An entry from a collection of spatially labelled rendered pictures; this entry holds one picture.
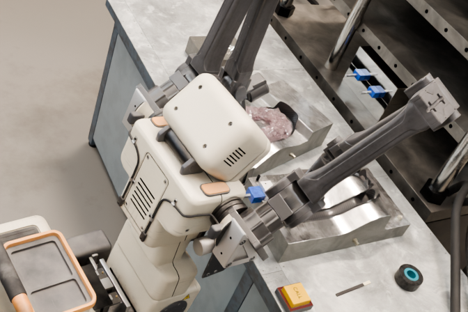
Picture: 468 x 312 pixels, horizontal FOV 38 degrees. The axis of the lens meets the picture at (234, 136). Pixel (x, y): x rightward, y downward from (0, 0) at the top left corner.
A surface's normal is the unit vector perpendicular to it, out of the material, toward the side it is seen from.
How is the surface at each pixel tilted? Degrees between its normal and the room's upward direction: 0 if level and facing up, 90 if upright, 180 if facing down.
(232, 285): 90
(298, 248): 90
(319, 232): 3
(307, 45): 0
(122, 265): 82
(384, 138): 72
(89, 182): 0
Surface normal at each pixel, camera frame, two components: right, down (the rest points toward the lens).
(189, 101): -0.37, -0.36
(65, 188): 0.30, -0.72
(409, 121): -0.36, 0.20
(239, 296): -0.85, 0.08
